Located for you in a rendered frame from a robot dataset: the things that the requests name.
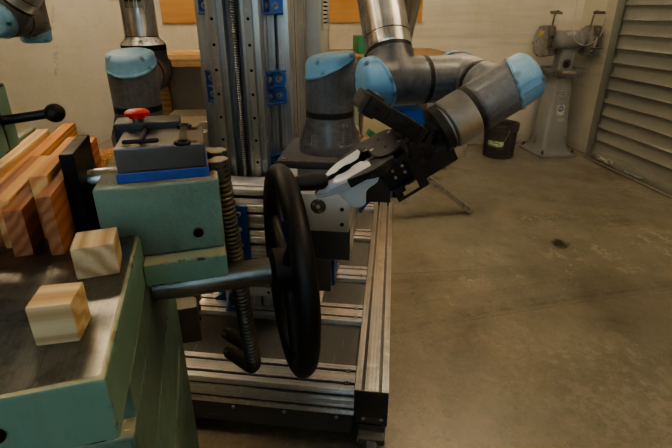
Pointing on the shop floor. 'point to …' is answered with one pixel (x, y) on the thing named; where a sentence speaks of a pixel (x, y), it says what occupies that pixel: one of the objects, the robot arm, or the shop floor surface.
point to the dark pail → (501, 140)
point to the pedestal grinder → (559, 82)
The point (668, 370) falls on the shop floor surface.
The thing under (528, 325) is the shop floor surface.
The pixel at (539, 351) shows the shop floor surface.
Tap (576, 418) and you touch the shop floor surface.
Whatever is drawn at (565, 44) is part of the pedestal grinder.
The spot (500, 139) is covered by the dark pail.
